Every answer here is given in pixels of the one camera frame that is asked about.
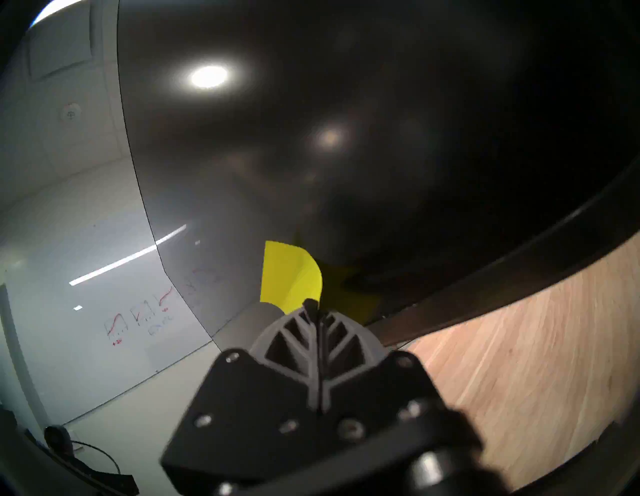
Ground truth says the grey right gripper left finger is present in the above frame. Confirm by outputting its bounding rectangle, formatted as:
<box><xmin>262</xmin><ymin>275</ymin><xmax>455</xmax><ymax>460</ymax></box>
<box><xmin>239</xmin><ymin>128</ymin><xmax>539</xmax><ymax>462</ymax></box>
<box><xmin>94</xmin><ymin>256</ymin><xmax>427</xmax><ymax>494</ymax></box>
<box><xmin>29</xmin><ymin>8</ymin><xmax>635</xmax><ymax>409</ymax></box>
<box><xmin>160</xmin><ymin>299</ymin><xmax>321</xmax><ymax>496</ymax></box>

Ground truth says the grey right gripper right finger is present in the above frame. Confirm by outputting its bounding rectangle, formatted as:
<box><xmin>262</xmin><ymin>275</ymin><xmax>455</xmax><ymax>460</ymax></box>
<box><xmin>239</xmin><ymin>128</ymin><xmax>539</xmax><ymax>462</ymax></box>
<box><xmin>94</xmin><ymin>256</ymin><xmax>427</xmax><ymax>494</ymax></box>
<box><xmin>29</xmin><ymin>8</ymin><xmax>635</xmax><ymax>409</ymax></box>
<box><xmin>317</xmin><ymin>306</ymin><xmax>447</xmax><ymax>496</ymax></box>

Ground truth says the single yellow sticky note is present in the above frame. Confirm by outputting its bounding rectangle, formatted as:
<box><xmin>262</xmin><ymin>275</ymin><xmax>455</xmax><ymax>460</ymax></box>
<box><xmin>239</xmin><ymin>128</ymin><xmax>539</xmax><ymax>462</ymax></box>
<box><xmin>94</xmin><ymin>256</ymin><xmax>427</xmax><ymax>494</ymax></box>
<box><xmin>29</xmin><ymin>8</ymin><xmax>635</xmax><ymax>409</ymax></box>
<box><xmin>259</xmin><ymin>240</ymin><xmax>324</xmax><ymax>316</ymax></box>

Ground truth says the curved black computer monitor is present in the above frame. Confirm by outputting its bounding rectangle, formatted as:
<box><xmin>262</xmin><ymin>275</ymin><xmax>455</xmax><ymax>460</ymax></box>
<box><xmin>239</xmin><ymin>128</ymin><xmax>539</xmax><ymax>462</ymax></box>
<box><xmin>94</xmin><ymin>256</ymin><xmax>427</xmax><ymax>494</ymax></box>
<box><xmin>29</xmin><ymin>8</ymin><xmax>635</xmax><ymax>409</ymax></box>
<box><xmin>116</xmin><ymin>0</ymin><xmax>640</xmax><ymax>347</ymax></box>

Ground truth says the black device with cable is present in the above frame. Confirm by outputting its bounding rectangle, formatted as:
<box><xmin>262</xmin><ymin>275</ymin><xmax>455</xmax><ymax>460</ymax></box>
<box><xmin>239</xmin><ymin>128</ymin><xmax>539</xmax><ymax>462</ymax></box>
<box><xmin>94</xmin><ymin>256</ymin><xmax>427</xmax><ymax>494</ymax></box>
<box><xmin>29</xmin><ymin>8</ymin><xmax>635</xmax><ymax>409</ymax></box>
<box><xmin>43</xmin><ymin>424</ymin><xmax>140</xmax><ymax>496</ymax></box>

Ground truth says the frosted glass wall board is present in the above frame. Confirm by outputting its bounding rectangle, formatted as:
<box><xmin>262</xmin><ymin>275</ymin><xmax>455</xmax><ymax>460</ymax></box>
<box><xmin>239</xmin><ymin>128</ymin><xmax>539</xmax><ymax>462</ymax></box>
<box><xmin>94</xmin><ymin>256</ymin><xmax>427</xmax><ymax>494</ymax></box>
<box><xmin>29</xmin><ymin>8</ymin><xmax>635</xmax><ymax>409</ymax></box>
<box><xmin>0</xmin><ymin>155</ymin><xmax>217</xmax><ymax>427</ymax></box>

